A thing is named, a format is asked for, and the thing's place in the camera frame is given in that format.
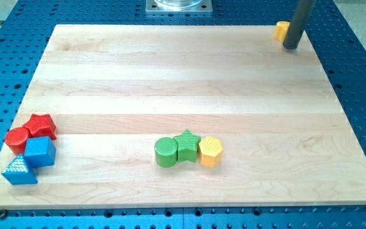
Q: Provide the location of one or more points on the blue cube block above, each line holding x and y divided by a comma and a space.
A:
40, 152

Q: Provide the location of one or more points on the green cylinder block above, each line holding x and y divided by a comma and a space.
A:
166, 152

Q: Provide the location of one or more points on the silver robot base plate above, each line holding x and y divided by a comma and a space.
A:
178, 6

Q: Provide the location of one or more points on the yellow hexagon block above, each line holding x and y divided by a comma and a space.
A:
210, 150

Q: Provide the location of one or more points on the green star block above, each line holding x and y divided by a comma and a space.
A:
187, 146

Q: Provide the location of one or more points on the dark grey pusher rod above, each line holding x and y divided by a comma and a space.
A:
298, 23

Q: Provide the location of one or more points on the red cylinder block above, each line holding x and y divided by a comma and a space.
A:
16, 139

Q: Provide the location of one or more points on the red star block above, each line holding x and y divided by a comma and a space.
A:
41, 126

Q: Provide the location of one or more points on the yellow block at corner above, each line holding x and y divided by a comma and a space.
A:
281, 29

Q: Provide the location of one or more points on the wooden board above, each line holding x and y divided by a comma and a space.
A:
114, 90

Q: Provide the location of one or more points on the left board clamp screw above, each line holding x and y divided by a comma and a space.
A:
3, 213

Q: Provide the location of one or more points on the blue triangle block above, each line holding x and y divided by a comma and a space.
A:
19, 171

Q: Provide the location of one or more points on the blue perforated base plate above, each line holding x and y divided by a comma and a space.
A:
26, 32

